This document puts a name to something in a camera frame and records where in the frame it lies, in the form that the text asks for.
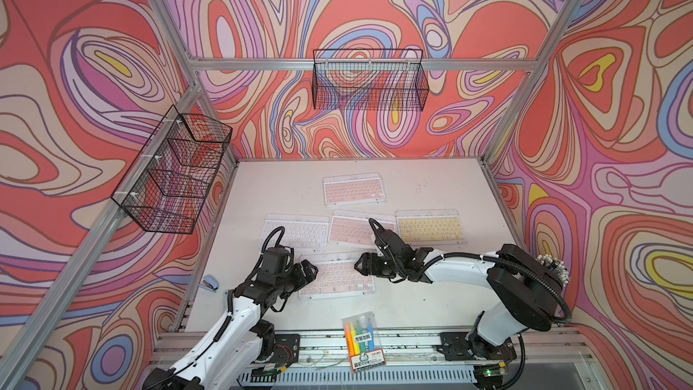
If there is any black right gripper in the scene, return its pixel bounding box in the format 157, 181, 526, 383
353, 253, 402, 279

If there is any pink keyboard row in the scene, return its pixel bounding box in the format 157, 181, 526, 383
328, 211, 397, 248

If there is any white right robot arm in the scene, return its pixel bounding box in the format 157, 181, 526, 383
354, 218, 572, 348

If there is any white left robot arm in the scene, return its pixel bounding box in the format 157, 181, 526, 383
142, 246, 319, 389

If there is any white key keyboard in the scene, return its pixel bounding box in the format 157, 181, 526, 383
259, 213, 330, 252

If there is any highlighter marker pack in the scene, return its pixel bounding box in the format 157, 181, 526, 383
342, 312, 386, 373

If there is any yellow key keyboard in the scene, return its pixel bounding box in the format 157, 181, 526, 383
395, 209, 467, 246

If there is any bundle of pens in cup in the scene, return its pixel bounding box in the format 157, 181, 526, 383
536, 255, 570, 288

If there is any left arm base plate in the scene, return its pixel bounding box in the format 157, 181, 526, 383
225, 333, 301, 367

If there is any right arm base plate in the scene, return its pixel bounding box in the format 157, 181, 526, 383
435, 332, 517, 363

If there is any black wire basket left wall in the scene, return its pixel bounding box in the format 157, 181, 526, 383
111, 107, 232, 235

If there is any black wire basket wall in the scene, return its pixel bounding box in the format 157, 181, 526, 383
311, 47, 430, 112
111, 107, 232, 235

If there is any black wire basket back wall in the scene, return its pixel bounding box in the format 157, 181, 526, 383
311, 47, 430, 112

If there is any aluminium front rail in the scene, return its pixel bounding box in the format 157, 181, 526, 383
231, 328, 610, 389

